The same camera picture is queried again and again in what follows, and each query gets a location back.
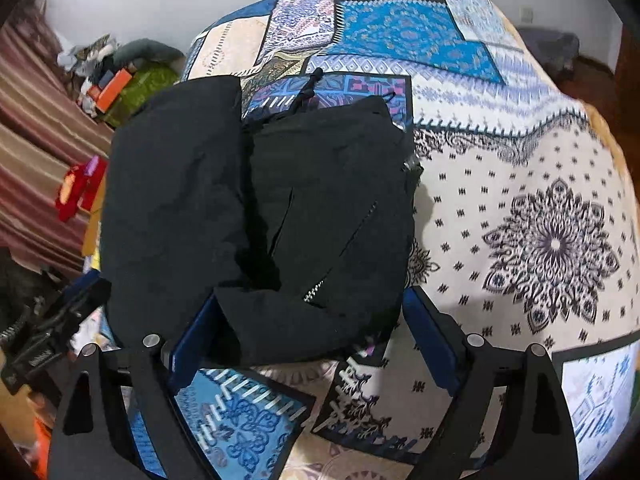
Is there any grey plush pillow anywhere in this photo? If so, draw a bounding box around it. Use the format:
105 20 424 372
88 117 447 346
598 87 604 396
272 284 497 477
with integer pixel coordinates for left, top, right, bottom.
112 38 183 68

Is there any orange box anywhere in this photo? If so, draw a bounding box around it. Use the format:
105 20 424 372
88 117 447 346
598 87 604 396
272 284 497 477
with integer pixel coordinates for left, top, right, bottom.
96 68 132 113

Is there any green cloth covered cabinet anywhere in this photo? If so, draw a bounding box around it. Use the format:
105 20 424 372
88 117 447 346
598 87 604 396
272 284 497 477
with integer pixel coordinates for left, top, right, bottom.
100 63 179 129

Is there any black jacket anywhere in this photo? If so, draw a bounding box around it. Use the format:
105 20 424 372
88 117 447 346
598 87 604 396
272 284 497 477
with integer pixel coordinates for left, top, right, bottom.
100 75 421 366

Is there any striped red curtain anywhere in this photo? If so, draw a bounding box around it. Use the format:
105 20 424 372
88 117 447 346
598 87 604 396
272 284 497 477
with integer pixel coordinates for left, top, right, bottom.
1 0 112 276

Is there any blue patchwork bedspread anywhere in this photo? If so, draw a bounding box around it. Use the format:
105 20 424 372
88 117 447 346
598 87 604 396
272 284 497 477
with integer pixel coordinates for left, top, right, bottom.
178 0 639 479

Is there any red flower plush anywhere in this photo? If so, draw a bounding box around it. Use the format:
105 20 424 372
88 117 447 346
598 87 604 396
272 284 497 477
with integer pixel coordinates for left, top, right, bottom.
54 155 107 222

